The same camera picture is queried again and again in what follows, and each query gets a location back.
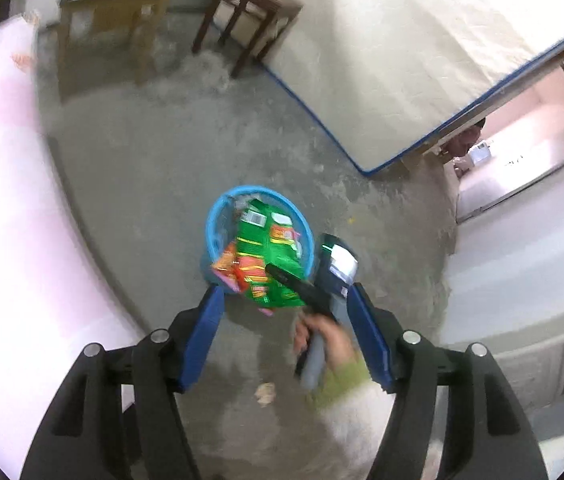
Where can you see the green snack bag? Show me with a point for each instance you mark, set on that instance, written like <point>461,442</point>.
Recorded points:
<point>262,245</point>

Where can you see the person's right forearm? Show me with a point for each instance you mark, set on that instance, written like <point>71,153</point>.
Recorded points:
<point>357,420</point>

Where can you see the crumpled paper scrap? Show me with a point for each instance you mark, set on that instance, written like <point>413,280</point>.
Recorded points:
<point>264,392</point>

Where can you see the wooden chair black seat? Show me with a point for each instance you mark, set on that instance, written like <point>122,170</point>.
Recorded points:
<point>107,0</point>

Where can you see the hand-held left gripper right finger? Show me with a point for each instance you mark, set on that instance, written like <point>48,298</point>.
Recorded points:
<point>369,332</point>

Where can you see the dark wooden stool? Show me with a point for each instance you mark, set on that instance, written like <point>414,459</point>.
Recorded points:
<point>247,5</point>

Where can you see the person's right hand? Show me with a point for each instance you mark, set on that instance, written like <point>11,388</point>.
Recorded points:
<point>339,342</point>

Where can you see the blue wastebasket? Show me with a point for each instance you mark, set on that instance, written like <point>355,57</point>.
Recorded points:
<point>217,220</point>

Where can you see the white cabinet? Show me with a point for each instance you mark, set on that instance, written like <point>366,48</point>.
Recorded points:
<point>522,310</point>

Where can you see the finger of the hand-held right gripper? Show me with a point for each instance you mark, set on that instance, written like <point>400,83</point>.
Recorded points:
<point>289,282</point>

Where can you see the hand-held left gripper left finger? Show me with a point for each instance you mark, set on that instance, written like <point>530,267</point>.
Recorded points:
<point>207,332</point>

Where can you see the white mattress blue edge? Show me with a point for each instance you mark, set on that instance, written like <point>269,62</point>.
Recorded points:
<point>412,60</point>

